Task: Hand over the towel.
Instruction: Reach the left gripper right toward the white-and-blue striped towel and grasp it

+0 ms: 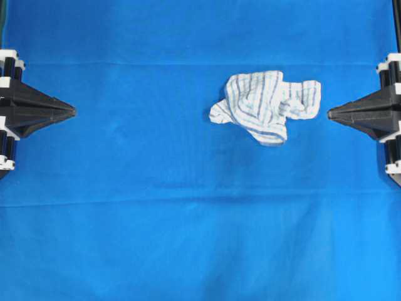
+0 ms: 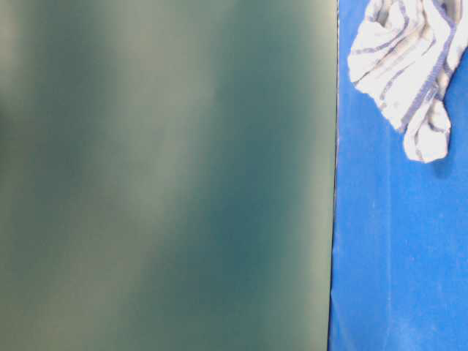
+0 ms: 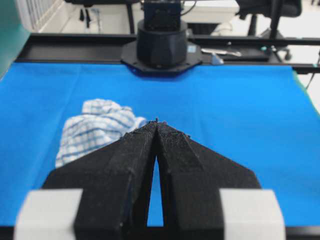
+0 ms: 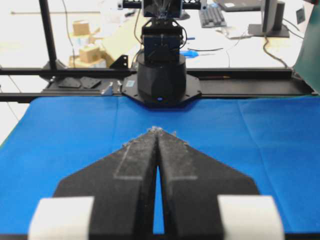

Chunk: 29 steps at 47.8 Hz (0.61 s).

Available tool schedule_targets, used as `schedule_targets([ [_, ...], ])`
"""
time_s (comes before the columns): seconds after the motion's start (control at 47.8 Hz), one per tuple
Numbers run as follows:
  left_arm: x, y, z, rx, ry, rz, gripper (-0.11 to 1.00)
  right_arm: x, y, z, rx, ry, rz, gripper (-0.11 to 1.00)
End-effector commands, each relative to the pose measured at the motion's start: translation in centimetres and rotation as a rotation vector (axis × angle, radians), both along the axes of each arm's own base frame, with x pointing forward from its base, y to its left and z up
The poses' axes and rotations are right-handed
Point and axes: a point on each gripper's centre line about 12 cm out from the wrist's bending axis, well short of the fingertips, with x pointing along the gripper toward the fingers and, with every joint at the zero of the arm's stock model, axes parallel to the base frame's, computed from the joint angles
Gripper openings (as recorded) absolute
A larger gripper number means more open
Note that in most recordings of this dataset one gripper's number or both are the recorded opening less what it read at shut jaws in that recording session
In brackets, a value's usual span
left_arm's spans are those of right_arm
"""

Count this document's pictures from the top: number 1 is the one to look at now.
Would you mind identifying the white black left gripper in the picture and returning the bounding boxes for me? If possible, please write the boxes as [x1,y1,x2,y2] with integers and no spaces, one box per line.
[1,49,76,179]

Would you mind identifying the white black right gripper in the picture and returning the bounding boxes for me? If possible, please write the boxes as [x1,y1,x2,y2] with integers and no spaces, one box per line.
[328,53,400,186]

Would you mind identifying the white blue-striped towel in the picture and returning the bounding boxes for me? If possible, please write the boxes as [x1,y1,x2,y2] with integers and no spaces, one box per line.
[209,70,321,146]

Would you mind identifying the blue table cloth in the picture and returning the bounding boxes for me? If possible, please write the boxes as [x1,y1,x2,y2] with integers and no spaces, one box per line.
[1,1,400,300]

